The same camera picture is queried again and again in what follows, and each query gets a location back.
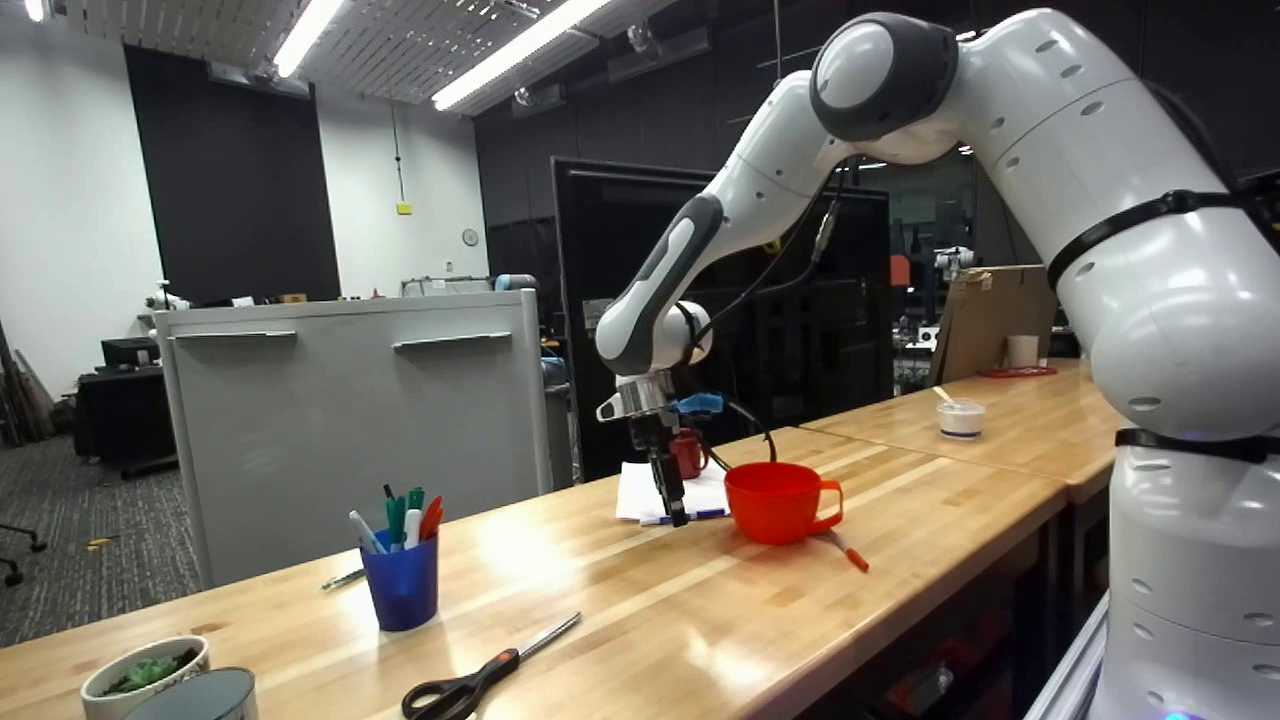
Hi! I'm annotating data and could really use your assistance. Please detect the white mug with green contents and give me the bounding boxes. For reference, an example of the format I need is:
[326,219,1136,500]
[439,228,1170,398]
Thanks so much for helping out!
[79,636,206,720]

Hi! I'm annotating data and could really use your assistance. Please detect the grey metal tin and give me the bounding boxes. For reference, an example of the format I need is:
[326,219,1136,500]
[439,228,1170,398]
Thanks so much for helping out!
[127,668,254,720]

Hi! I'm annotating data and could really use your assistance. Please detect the large orange cup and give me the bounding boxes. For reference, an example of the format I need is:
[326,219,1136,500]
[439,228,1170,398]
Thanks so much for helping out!
[723,460,843,548]

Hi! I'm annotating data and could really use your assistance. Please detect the cardboard box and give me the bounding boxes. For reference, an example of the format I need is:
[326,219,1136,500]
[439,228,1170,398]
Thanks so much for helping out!
[934,264,1055,386]

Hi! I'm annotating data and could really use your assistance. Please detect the black rolling panel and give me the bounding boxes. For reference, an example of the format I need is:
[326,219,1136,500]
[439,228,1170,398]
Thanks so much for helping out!
[552,161,890,482]

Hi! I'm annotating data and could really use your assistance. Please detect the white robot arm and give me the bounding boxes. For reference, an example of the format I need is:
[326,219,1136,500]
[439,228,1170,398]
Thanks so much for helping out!
[596,7,1280,720]

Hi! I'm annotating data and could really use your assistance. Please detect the white paper cup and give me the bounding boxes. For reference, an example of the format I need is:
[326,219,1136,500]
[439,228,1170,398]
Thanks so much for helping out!
[1002,331,1041,373]

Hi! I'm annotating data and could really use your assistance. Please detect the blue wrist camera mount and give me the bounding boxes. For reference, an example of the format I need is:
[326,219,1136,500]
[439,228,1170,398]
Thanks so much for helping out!
[667,394,729,419]

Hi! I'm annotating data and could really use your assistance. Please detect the small dark red mug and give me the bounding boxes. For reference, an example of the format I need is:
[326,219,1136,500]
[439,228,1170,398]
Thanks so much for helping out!
[672,430,708,482]

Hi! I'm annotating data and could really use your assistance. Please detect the white paper sheet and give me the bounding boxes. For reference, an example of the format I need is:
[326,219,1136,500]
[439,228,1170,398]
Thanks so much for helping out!
[614,460,729,525]

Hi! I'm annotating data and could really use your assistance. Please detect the black display screen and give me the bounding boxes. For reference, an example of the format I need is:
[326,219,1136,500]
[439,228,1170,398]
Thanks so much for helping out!
[124,48,341,303]

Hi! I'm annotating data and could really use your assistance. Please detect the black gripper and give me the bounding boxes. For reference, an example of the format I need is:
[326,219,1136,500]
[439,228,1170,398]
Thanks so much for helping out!
[596,377,688,528]

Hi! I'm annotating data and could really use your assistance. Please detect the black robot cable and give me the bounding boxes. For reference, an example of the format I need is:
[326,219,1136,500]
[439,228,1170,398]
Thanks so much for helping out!
[690,198,843,469]

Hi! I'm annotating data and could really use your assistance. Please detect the blue pen holder cup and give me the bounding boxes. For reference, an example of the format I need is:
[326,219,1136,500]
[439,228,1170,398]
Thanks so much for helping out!
[361,539,436,634]

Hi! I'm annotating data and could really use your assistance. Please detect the pen on counter edge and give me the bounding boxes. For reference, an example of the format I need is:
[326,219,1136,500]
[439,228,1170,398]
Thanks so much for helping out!
[318,570,365,594]

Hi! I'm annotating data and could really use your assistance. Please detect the small white bowl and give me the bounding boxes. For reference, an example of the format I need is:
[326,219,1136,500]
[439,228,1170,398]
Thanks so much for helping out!
[934,394,983,436]

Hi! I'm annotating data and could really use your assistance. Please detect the black handled scissors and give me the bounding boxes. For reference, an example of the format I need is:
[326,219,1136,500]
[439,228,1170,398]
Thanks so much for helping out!
[400,618,579,720]

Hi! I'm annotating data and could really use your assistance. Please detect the grey metal cabinet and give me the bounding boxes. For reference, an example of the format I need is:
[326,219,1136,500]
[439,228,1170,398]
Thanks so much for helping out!
[158,293,552,585]

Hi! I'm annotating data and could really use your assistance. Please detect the orange red pen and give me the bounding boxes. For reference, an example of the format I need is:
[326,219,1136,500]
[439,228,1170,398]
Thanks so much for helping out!
[821,534,871,574]

